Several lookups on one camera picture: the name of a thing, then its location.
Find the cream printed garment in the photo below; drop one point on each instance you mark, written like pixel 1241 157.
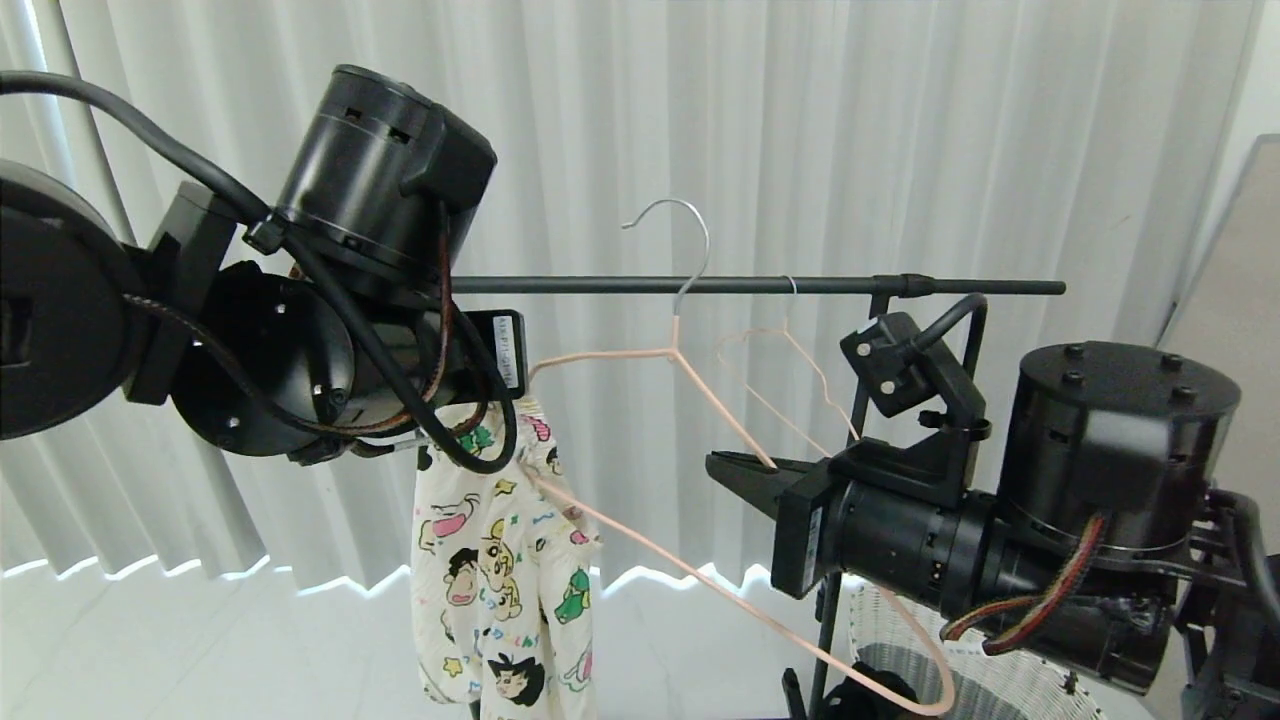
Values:
pixel 500 580

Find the white curtain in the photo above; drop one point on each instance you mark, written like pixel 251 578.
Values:
pixel 800 130

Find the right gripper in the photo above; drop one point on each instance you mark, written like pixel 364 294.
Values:
pixel 900 540

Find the black clothes rack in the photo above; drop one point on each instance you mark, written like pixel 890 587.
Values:
pixel 600 285

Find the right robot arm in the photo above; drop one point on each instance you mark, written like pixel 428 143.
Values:
pixel 1110 440

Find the pink clothes hanger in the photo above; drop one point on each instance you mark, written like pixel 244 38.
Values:
pixel 676 335
pixel 800 350

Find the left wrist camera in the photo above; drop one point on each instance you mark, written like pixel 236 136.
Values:
pixel 190 260

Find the white laundry basket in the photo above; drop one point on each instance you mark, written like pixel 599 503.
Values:
pixel 1000 690

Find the black garment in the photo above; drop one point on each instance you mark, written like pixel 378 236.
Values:
pixel 870 695

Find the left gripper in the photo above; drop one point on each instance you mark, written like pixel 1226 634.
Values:
pixel 260 360

